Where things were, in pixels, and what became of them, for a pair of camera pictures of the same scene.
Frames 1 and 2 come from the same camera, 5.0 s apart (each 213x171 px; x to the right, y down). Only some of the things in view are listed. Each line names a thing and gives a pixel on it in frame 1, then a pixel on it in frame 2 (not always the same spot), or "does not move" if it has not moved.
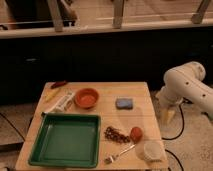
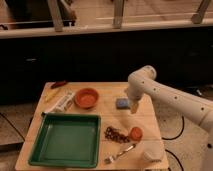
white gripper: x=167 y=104 → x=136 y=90
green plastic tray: x=67 y=140 does not move
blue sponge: x=124 y=103 does not move
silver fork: x=111 y=158 does not move
